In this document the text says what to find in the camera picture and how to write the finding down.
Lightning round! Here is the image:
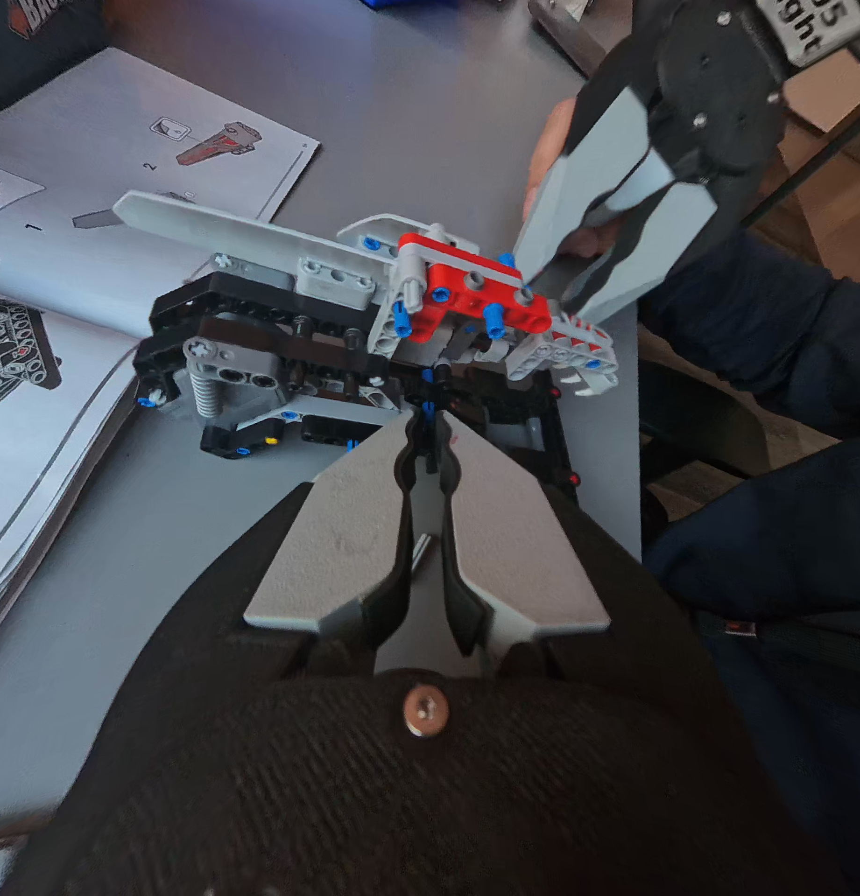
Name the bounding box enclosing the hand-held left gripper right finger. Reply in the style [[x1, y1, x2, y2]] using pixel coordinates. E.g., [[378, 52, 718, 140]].
[[436, 410, 612, 657]]

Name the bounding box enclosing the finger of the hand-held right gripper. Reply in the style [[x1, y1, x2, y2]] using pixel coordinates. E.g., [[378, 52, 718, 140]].
[[512, 90, 655, 284], [559, 150, 719, 323]]

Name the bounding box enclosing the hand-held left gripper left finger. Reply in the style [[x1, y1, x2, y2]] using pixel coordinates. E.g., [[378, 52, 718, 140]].
[[243, 409, 420, 662]]

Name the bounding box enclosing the grey red lego model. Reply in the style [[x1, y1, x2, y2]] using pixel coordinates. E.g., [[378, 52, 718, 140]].
[[111, 190, 621, 505]]

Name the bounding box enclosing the lego instruction booklet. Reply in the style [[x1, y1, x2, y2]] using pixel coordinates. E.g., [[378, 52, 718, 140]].
[[0, 48, 322, 645]]

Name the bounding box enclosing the black lego box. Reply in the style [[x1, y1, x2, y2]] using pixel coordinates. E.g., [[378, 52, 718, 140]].
[[0, 0, 110, 121]]

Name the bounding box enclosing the person's right hand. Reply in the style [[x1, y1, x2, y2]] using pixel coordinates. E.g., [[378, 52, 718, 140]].
[[522, 97, 616, 260]]

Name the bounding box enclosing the cardboard box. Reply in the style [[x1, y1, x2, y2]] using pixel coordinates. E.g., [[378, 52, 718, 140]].
[[745, 42, 860, 281]]

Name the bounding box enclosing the person's dark clothing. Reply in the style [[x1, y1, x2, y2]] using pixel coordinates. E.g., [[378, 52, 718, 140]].
[[640, 434, 860, 896]]

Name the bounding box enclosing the black cable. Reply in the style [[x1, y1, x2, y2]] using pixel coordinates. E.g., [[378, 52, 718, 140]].
[[741, 105, 860, 226]]

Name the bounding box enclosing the black badge reel strap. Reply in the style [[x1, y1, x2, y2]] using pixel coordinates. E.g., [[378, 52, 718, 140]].
[[695, 608, 860, 655]]

